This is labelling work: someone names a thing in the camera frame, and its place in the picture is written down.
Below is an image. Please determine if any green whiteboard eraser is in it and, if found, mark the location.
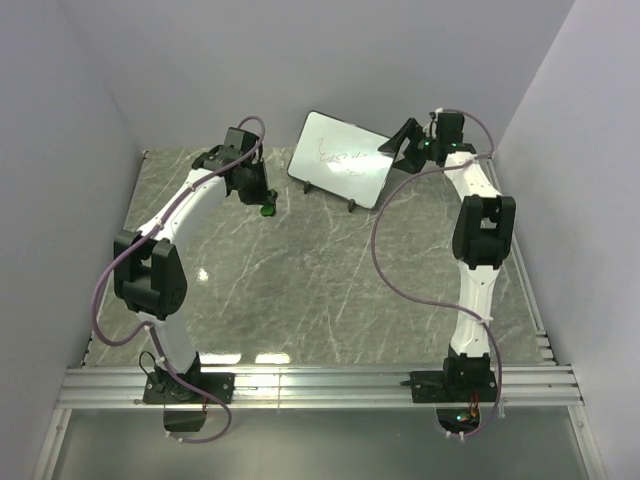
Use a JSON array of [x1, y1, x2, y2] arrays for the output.
[[260, 189, 278, 217]]

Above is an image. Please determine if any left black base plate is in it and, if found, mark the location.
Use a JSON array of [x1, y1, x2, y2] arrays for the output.
[[142, 370, 236, 405]]

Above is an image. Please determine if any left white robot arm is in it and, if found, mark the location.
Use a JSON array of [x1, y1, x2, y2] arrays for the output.
[[113, 127, 278, 403]]

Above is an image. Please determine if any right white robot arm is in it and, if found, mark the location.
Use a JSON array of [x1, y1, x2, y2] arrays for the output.
[[378, 109, 516, 404]]

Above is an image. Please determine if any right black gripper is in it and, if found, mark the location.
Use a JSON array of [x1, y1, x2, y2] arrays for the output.
[[376, 118, 439, 176]]

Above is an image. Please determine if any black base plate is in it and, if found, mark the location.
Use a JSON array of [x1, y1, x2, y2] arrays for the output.
[[142, 370, 236, 405], [400, 370, 498, 404]]

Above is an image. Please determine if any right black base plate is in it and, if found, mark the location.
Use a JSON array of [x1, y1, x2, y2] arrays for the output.
[[400, 370, 498, 404]]

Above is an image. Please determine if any small whiteboard black frame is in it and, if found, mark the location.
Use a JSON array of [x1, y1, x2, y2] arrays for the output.
[[287, 111, 394, 209]]

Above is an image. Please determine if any aluminium mounting rail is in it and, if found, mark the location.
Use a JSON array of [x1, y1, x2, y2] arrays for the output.
[[56, 364, 584, 410]]

